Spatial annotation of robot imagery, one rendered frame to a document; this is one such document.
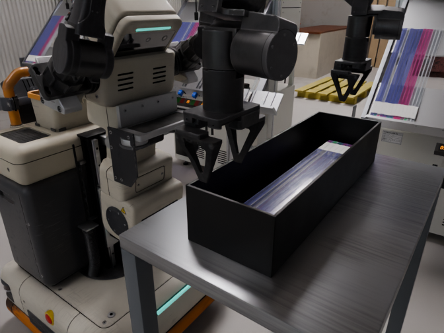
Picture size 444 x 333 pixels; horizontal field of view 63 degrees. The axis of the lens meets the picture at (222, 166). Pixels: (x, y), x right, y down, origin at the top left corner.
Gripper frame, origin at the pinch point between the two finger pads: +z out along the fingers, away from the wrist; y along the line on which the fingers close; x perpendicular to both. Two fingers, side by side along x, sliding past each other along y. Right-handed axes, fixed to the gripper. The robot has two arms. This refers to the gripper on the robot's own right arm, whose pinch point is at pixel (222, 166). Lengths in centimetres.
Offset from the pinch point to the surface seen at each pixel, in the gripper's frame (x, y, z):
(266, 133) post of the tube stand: 65, 130, 45
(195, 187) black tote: 5.5, 0.3, 5.5
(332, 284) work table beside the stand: -18.0, 4.6, 16.3
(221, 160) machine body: 114, 154, 83
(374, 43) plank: 184, 768, 51
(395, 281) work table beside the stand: -25.4, 11.1, 16.2
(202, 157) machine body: 132, 154, 85
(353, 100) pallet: 110, 431, 91
